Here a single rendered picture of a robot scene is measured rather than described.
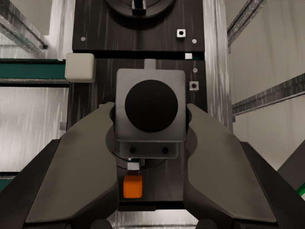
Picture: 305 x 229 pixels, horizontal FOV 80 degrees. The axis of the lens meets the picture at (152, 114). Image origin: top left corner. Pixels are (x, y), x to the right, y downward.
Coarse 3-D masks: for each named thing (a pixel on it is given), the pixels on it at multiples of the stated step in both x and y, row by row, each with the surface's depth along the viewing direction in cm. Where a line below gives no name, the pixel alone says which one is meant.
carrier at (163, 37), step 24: (96, 0) 34; (120, 0) 32; (144, 0) 31; (168, 0) 32; (192, 0) 35; (96, 24) 33; (120, 24) 34; (144, 24) 33; (168, 24) 34; (192, 24) 34; (72, 48) 32; (96, 48) 33; (120, 48) 33; (144, 48) 33; (168, 48) 33; (192, 48) 33
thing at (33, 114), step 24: (0, 48) 34; (0, 72) 34; (24, 72) 34; (48, 72) 34; (0, 96) 36; (24, 96) 36; (48, 96) 37; (0, 120) 36; (24, 120) 36; (48, 120) 36; (0, 144) 35; (24, 144) 35; (0, 168) 34
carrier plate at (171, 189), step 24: (96, 72) 32; (192, 72) 33; (72, 96) 31; (96, 96) 31; (192, 96) 32; (72, 120) 31; (120, 168) 30; (168, 168) 30; (120, 192) 29; (144, 192) 29; (168, 192) 29
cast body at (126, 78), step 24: (120, 72) 11; (144, 72) 11; (168, 72) 12; (120, 96) 11; (144, 96) 10; (168, 96) 10; (120, 120) 11; (144, 120) 10; (168, 120) 10; (120, 144) 14; (144, 144) 14; (168, 144) 14
